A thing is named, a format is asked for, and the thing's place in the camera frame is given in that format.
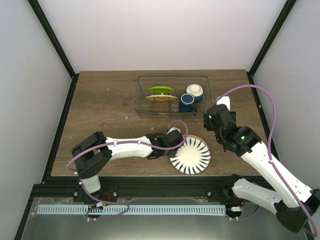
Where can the lime green plate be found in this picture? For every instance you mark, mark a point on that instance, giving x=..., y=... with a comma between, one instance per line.
x=161, y=89

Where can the dark blue mug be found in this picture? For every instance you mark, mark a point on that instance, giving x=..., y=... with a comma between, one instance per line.
x=187, y=103

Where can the orange round plate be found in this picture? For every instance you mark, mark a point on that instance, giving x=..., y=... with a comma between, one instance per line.
x=196, y=137

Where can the light blue slotted cable duct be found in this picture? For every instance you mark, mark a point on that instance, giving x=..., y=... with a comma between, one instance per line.
x=110, y=210

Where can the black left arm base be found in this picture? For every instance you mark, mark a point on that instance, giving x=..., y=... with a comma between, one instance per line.
x=81, y=197

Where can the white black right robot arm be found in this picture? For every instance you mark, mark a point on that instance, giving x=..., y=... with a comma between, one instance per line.
x=290, y=200

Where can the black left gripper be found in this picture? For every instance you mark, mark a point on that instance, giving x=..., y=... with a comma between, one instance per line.
x=172, y=153

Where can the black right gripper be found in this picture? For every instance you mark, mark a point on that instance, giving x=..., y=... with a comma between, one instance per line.
x=207, y=124

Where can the white blue striped plate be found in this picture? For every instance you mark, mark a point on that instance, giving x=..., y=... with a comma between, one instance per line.
x=192, y=158

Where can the white and teal bowl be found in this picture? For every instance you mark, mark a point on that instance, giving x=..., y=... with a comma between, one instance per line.
x=197, y=91

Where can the grey wire dish rack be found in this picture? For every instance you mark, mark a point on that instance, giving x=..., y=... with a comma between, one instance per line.
x=179, y=83

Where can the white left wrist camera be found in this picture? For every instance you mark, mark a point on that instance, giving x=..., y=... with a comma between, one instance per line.
x=171, y=129

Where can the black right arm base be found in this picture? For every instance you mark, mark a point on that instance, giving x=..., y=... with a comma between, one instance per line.
x=221, y=191

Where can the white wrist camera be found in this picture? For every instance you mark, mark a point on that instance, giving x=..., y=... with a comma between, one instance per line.
x=224, y=100
x=171, y=129

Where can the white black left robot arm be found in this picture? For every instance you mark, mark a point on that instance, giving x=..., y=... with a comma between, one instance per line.
x=92, y=154

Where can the woven yellow round placemat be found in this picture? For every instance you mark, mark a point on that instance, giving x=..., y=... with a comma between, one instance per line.
x=161, y=98

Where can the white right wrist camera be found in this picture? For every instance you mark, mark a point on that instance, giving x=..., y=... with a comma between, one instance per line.
x=224, y=100

